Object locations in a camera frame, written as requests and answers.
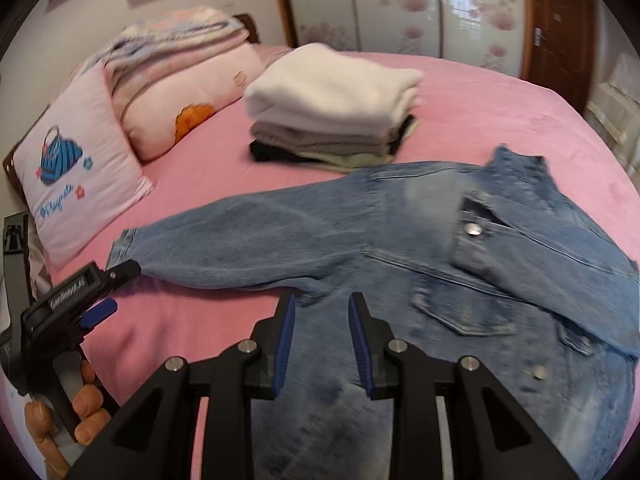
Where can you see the person's left hand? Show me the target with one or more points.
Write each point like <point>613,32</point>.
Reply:
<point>87,400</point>

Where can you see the pink pillow with orange flower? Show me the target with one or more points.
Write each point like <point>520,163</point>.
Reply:
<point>165,105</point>

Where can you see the light green folded garment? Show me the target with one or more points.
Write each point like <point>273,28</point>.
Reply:
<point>350,161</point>

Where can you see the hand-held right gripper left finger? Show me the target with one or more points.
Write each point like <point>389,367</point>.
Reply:
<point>285,345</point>

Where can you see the stack of folded clothes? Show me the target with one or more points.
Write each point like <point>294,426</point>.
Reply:
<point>325,90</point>

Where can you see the pink blanket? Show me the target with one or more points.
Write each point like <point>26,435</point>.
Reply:
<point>200,170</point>

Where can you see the grey folded garment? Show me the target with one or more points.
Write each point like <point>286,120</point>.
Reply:
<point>310,135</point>

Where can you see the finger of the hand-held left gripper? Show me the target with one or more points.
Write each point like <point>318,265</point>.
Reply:
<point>100,311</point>
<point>125,269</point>

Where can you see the folded striped blanket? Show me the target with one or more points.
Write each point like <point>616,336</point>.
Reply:
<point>170,35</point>

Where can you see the lace-covered furniture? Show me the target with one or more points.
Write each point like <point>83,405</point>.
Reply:
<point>615,105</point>

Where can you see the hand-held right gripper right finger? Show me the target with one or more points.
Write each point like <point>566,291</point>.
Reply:
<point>359,345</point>

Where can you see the pink pillow with handbag print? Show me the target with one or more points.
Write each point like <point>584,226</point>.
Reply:
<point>85,160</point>

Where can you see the brown wooden door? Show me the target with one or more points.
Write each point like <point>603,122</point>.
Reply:
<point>560,10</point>

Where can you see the black folded garment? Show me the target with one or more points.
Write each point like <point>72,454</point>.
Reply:
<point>270,152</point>

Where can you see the blue jeans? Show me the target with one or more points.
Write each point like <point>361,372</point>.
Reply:
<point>425,240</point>

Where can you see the floral sliding-door wardrobe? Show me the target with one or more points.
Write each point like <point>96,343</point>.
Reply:
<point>390,10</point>

